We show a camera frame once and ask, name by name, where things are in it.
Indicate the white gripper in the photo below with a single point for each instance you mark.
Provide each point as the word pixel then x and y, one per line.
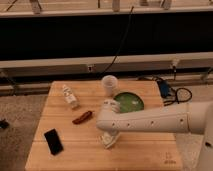
pixel 112 105

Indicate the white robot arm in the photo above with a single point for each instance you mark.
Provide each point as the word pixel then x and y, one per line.
pixel 190 117

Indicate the green round plate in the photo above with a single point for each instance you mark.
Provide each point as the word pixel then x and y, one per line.
pixel 129 102

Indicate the translucent plastic cup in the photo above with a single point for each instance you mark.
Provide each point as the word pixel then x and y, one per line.
pixel 109 84

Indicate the brown sausage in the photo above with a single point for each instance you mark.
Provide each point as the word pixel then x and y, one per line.
pixel 83 117

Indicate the small white bottle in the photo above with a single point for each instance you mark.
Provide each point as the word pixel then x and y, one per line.
pixel 70 96

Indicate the blue power adapter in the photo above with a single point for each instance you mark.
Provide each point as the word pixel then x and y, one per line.
pixel 164 88

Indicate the black rectangular phone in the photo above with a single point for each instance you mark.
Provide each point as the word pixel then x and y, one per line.
pixel 53 141

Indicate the dark object on floor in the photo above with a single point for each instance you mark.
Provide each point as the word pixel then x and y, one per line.
pixel 4 124

